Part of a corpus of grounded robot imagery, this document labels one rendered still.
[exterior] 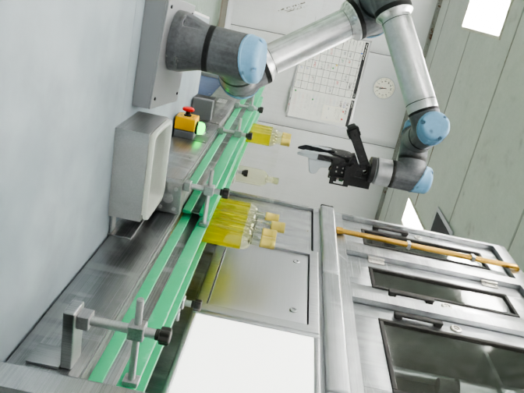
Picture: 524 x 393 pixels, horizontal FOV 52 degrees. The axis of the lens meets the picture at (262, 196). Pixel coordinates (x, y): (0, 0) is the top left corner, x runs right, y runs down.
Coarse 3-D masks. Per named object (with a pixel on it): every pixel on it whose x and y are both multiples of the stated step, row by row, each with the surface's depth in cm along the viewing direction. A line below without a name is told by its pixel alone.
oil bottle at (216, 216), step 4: (216, 212) 162; (212, 216) 159; (216, 216) 160; (220, 216) 160; (224, 216) 161; (228, 216) 162; (232, 216) 162; (220, 220) 158; (224, 220) 158; (228, 220) 159; (232, 220) 159; (236, 220) 160; (240, 220) 160; (244, 220) 161; (248, 220) 162; (240, 224) 158; (244, 224) 158; (248, 224) 159; (252, 224) 160; (252, 228) 159; (252, 232) 159
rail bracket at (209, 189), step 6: (210, 174) 143; (186, 180) 145; (210, 180) 144; (186, 186) 144; (192, 186) 145; (198, 186) 145; (204, 186) 144; (210, 186) 144; (204, 192) 144; (210, 192) 144; (216, 192) 144; (222, 192) 144; (228, 192) 144; (204, 204) 147; (204, 210) 147; (204, 216) 148; (204, 222) 148
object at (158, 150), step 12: (168, 120) 132; (156, 132) 122; (168, 132) 136; (156, 144) 137; (168, 144) 137; (156, 156) 139; (156, 168) 140; (156, 180) 141; (144, 192) 126; (156, 192) 142; (144, 204) 126; (156, 204) 137; (144, 216) 128
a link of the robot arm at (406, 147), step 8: (408, 120) 146; (408, 128) 144; (408, 136) 139; (400, 144) 147; (408, 144) 141; (400, 152) 145; (408, 152) 143; (416, 152) 142; (424, 152) 143; (424, 160) 143
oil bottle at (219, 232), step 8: (216, 224) 154; (224, 224) 155; (232, 224) 156; (208, 232) 153; (216, 232) 153; (224, 232) 153; (232, 232) 153; (240, 232) 153; (248, 232) 154; (208, 240) 154; (216, 240) 154; (224, 240) 154; (232, 240) 153; (240, 240) 153; (248, 240) 153; (240, 248) 154
